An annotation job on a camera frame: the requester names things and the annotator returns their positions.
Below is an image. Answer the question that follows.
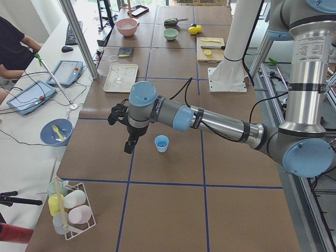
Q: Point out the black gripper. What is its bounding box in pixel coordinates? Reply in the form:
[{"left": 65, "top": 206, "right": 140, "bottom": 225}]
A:
[{"left": 124, "top": 118, "right": 149, "bottom": 154}]

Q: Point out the light blue plastic cup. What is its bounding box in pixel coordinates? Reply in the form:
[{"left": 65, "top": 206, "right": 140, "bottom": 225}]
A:
[{"left": 154, "top": 135, "right": 169, "bottom": 153}]

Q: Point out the green ceramic bowl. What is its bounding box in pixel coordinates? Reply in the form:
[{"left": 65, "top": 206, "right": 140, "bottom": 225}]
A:
[{"left": 163, "top": 28, "right": 179, "bottom": 41}]

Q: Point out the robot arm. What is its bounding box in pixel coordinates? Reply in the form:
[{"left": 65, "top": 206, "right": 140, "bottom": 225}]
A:
[{"left": 122, "top": 1, "right": 335, "bottom": 177}]

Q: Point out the blue bowl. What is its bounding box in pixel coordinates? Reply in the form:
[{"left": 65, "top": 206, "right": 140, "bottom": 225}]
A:
[{"left": 40, "top": 118, "right": 73, "bottom": 147}]

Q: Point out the pink bowl with ice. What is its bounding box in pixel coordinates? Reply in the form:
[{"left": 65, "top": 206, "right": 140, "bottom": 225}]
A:
[{"left": 116, "top": 18, "right": 140, "bottom": 37}]

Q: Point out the metal ice scoop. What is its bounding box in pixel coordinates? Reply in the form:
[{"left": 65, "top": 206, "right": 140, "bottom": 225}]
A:
[{"left": 164, "top": 18, "right": 188, "bottom": 27}]

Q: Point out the cream bear tray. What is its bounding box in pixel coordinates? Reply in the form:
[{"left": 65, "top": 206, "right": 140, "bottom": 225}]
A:
[{"left": 103, "top": 63, "right": 139, "bottom": 93}]

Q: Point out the white plastic cup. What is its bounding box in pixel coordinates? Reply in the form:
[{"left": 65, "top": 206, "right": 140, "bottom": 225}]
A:
[{"left": 64, "top": 190, "right": 86, "bottom": 209}]

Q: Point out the yellow plastic fork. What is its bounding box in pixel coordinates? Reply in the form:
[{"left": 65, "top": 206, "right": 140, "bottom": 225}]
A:
[{"left": 52, "top": 124, "right": 65, "bottom": 141}]

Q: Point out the clear wine glass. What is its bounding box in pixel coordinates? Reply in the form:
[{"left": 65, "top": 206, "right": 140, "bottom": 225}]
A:
[{"left": 110, "top": 62, "right": 122, "bottom": 83}]

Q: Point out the pink plastic cup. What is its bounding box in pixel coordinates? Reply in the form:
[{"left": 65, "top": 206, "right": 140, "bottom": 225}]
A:
[{"left": 68, "top": 205, "right": 92, "bottom": 224}]

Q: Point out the petri dish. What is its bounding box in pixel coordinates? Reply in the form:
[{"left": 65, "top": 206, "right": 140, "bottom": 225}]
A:
[{"left": 109, "top": 55, "right": 118, "bottom": 62}]

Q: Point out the green plastic cup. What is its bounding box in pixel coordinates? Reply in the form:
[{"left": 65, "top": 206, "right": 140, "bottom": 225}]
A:
[{"left": 47, "top": 181, "right": 67, "bottom": 196}]

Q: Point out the yellow plastic cup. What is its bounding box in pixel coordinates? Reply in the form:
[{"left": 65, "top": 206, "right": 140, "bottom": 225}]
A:
[{"left": 48, "top": 193, "right": 60, "bottom": 216}]

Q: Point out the far teach pendant tablet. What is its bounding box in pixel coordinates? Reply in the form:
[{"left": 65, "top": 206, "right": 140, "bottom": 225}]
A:
[{"left": 53, "top": 60, "right": 83, "bottom": 87}]

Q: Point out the teach pendant tablet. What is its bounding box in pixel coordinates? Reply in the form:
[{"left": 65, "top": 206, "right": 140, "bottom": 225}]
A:
[
  {"left": 6, "top": 80, "right": 56, "bottom": 116},
  {"left": 53, "top": 60, "right": 83, "bottom": 87}
]

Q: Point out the near teach pendant tablet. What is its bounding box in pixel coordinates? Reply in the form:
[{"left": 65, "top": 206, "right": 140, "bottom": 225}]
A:
[{"left": 6, "top": 80, "right": 56, "bottom": 116}]

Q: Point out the black computer mouse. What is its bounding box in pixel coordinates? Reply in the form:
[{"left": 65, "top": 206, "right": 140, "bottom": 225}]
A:
[{"left": 61, "top": 46, "right": 73, "bottom": 53}]

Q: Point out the half lemon slice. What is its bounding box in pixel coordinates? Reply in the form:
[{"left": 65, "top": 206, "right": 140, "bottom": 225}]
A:
[{"left": 204, "top": 49, "right": 212, "bottom": 57}]

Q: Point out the black keyboard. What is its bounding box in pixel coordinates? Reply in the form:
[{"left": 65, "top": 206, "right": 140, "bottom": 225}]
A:
[{"left": 65, "top": 24, "right": 78, "bottom": 46}]

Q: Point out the thin metal rod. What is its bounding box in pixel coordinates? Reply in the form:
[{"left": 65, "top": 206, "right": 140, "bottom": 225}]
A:
[{"left": 34, "top": 53, "right": 78, "bottom": 110}]

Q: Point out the wooden cutting board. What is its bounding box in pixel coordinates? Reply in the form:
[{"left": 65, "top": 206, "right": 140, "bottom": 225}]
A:
[{"left": 196, "top": 37, "right": 225, "bottom": 62}]

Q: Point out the yellow lemon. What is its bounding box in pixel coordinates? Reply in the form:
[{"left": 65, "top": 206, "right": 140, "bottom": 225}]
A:
[
  {"left": 188, "top": 26, "right": 198, "bottom": 35},
  {"left": 196, "top": 25, "right": 202, "bottom": 33}
]

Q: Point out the yellow plastic knife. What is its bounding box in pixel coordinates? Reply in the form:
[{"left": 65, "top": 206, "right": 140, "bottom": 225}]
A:
[{"left": 200, "top": 39, "right": 221, "bottom": 43}]

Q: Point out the black tripod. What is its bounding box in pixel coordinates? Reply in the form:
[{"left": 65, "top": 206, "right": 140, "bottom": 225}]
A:
[{"left": 1, "top": 191, "right": 43, "bottom": 207}]

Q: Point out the seated person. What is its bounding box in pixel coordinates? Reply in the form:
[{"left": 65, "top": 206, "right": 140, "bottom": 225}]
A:
[{"left": 0, "top": 16, "right": 43, "bottom": 104}]

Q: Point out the red fire extinguisher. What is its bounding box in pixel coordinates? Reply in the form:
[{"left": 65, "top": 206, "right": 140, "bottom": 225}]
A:
[{"left": 0, "top": 223, "right": 34, "bottom": 244}]

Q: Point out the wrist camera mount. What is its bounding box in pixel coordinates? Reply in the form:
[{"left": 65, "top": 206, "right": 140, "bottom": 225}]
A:
[{"left": 108, "top": 99, "right": 129, "bottom": 125}]

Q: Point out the white wire cup rack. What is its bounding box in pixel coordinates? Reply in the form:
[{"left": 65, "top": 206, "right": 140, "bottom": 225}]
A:
[{"left": 48, "top": 176, "right": 96, "bottom": 240}]

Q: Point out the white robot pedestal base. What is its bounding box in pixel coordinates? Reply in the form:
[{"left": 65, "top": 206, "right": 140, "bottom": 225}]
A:
[{"left": 208, "top": 0, "right": 264, "bottom": 92}]

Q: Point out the metal handled knife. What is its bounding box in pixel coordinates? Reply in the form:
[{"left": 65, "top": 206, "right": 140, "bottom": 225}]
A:
[{"left": 200, "top": 45, "right": 225, "bottom": 50}]

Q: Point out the aluminium frame post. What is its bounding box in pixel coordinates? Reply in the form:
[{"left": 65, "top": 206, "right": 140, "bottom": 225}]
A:
[{"left": 59, "top": 0, "right": 99, "bottom": 80}]

